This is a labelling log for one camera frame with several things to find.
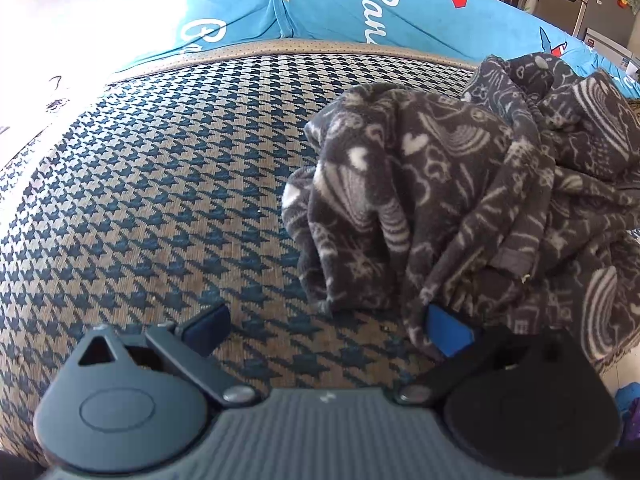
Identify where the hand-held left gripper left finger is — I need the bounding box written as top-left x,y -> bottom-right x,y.
64,304 -> 261,409

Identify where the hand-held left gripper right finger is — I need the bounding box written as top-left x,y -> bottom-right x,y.
397,304 -> 576,407

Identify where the grey patterned fleece jacket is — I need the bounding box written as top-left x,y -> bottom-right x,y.
280,52 -> 640,376

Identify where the houndstooth sofa seat mat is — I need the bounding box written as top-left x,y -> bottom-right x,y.
0,40 -> 640,463

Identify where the purple cloth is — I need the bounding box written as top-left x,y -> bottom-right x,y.
614,385 -> 640,461

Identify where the blue printed sofa backrest cushion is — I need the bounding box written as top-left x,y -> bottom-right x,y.
110,0 -> 293,76
270,0 -> 640,98

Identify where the white box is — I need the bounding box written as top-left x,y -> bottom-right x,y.
584,27 -> 640,70

